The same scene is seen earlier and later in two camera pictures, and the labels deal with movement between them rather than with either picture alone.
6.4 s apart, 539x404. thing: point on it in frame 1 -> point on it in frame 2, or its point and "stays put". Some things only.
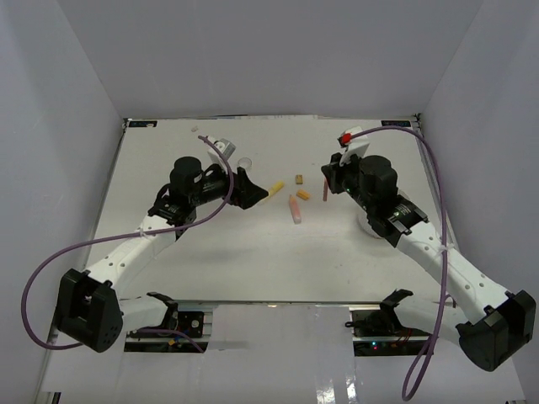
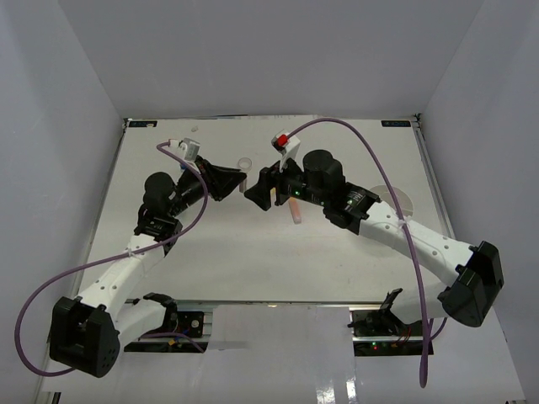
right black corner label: [396, 124] stays put
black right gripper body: [343, 177] -> [289, 183]
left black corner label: [143, 124] stays put
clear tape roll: [245, 162] stays put
